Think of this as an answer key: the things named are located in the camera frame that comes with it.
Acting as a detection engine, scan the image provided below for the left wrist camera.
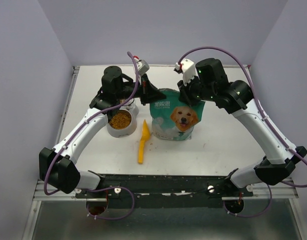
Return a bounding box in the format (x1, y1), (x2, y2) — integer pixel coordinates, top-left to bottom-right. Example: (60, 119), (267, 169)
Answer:
(133, 55), (150, 76)

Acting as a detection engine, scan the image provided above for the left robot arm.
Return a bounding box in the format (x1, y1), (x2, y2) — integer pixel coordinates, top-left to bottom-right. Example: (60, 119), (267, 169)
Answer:
(38, 63), (166, 198)

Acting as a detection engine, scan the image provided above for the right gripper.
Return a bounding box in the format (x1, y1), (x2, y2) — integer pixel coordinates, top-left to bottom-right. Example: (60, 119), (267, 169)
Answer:
(177, 72), (216, 107)

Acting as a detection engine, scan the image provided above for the grey double bowl feeder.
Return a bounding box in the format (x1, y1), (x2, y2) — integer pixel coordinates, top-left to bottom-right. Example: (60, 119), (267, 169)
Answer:
(106, 98), (139, 138)

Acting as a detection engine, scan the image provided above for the brown pet food kibble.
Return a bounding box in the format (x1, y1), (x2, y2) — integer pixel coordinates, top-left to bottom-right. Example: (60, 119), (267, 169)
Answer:
(109, 100), (132, 130)

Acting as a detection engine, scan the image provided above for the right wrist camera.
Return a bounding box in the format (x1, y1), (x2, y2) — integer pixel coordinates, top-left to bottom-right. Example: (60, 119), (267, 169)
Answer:
(174, 58), (196, 86)

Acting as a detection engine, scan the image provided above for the yellow plastic scoop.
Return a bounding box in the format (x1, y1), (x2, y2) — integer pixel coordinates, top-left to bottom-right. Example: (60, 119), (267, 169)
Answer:
(137, 120), (151, 164)

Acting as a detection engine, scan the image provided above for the green pet food bag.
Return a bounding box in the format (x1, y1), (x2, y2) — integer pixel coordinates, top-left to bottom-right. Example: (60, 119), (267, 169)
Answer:
(149, 88), (205, 141)

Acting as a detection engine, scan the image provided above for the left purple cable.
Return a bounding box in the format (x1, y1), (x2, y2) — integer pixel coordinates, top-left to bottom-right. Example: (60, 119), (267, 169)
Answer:
(43, 51), (144, 221)

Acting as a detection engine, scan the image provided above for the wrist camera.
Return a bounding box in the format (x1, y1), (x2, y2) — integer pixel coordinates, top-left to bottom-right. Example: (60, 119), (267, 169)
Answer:
(174, 58), (196, 86)
(133, 55), (150, 76)

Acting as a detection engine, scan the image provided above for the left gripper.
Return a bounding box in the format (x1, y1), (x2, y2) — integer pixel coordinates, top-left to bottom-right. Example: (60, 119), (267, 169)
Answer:
(115, 73), (166, 106)

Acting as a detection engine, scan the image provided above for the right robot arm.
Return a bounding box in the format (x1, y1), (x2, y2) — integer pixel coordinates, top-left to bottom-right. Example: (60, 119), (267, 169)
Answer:
(174, 58), (307, 196)

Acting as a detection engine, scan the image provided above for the aluminium frame profile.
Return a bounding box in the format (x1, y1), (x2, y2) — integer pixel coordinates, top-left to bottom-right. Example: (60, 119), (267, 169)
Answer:
(33, 177), (300, 201)

